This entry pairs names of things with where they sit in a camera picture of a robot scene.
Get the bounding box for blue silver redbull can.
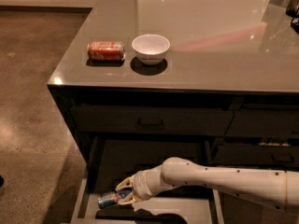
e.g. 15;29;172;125
97;189;132;209

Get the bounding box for dark object counter corner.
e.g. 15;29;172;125
286;0;299;34

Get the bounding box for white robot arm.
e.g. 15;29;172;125
115;157;299;215

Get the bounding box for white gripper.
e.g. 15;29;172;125
115;166;170;205

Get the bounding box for dark counter cabinet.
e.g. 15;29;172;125
48;0;299;224

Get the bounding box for dark top drawer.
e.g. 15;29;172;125
70;105;234;136

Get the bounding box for right side drawers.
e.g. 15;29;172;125
211;95;299;169

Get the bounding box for open middle drawer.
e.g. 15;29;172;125
70;138;224;224

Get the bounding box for red soda can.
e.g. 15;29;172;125
87;41;125;61

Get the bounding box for white bowl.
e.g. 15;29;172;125
132;35;170;65

